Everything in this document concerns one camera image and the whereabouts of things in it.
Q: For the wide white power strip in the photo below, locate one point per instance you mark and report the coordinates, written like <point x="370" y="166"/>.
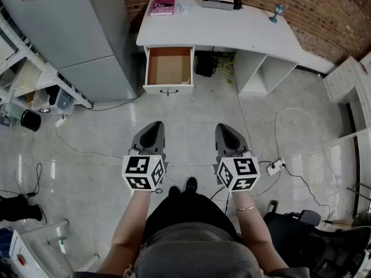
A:
<point x="275" y="167"/>

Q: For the white desk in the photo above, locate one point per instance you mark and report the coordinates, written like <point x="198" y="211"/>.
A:
<point x="220" y="27"/>

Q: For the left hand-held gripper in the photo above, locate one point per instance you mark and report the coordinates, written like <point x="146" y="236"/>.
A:
<point x="143" y="166"/>

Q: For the black round bin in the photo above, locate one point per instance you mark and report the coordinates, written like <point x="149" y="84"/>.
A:
<point x="31" y="121"/>

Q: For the white desk drawer wooden inside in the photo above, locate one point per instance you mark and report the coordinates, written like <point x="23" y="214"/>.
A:
<point x="168" y="67"/>

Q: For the tall grey cabinet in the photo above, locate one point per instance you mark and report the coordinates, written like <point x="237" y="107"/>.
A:
<point x="72" y="33"/>

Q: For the black office chair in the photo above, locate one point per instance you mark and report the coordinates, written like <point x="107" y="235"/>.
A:
<point x="295" y="242"/>

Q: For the person's black trousers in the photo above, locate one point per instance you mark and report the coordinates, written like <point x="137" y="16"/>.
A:
<point x="188" y="213"/>

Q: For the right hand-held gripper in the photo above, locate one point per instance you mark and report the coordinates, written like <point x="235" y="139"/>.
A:
<point x="237" y="169"/>

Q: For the small white box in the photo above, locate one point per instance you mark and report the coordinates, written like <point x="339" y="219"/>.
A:
<point x="185" y="7"/>

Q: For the black metal stand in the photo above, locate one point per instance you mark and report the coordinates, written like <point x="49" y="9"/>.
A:
<point x="359" y="193"/>

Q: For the clear plastic storage box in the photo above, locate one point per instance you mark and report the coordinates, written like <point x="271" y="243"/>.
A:
<point x="65" y="101"/>

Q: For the black box under desk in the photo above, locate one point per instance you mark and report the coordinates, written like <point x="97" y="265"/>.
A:
<point x="206" y="65"/>

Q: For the pink book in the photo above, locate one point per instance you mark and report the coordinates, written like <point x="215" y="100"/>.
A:
<point x="162" y="7"/>

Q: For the person's right forearm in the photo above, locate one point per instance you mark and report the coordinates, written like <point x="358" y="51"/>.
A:
<point x="255" y="230"/>

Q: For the slim white power strip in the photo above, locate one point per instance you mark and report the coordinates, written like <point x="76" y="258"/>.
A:
<point x="60" y="121"/>

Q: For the person's left forearm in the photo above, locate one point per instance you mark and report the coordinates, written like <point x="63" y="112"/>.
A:
<point x="130" y="227"/>

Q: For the small black box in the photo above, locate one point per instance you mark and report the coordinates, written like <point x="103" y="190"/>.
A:
<point x="237" y="4"/>

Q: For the person's grey top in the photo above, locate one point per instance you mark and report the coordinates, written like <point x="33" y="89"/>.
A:
<point x="197" y="256"/>

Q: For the small beige item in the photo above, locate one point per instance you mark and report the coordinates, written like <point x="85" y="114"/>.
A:
<point x="185" y="82"/>

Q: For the white machine red button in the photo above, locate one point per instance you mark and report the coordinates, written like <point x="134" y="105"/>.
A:
<point x="23" y="256"/>

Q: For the white panelled cabinet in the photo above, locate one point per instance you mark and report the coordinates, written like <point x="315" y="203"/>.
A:
<point x="345" y="80"/>

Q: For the small yellow-green scrap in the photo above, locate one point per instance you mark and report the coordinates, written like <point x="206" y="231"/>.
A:
<point x="229" y="82"/>

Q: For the flat white grey device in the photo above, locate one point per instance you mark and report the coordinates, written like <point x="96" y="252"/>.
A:
<point x="217" y="0"/>

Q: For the person's black shoe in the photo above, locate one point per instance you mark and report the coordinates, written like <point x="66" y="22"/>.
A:
<point x="191" y="184"/>
<point x="174" y="191"/>

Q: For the white tube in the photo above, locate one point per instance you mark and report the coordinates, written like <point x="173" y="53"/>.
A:
<point x="46" y="226"/>

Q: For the white metal shelf rack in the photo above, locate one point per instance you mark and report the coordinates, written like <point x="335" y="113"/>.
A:
<point x="26" y="51"/>

